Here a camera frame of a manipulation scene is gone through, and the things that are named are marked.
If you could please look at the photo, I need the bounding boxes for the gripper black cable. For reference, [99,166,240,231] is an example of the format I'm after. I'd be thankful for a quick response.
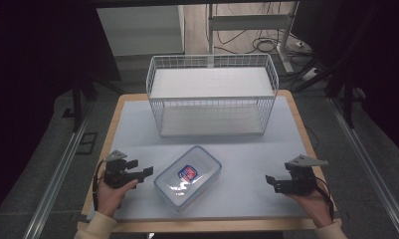
[92,160,107,212]
[314,176,336,220]

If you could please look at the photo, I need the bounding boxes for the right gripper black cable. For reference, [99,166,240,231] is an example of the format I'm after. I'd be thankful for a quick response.
[314,176,336,220]

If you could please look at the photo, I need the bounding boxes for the black metal stand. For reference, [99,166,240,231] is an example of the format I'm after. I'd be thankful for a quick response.
[71,76,99,132]

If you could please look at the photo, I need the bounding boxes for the metal floor rail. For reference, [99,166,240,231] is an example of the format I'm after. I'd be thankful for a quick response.
[22,103,93,239]
[328,98,399,239]

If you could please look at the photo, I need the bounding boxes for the person's left hand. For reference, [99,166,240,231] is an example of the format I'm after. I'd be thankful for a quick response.
[97,178,139,218]

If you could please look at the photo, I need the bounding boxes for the clear plastic food container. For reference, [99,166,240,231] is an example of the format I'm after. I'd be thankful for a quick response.
[152,144,223,213]

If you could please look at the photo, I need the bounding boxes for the white cabinet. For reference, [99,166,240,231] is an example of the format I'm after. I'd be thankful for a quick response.
[97,4,186,57]

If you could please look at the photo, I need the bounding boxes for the white wire basket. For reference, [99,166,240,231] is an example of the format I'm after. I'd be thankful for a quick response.
[145,53,280,137]

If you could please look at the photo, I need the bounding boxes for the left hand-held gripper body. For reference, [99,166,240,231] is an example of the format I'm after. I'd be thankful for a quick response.
[101,149,138,189]

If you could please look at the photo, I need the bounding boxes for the black floor frame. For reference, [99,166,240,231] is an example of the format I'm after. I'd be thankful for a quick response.
[75,131,99,155]

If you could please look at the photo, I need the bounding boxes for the white power strip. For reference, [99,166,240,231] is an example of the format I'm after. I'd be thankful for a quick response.
[300,67,319,83]

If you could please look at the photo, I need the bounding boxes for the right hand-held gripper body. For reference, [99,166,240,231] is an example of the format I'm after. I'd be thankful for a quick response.
[285,154,329,195]

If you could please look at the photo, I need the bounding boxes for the white table mat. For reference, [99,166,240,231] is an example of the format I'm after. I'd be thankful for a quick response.
[93,96,320,222]

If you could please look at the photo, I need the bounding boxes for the person's right hand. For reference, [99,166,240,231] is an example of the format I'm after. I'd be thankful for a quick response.
[288,189,334,228]

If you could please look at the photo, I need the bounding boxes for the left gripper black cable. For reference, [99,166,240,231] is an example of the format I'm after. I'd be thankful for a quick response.
[92,160,107,212]

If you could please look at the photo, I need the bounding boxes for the black floor cables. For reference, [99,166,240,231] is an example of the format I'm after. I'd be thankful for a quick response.
[216,29,312,57]

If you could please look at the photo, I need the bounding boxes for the white metal desk frame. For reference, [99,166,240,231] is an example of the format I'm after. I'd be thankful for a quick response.
[206,1,299,74]

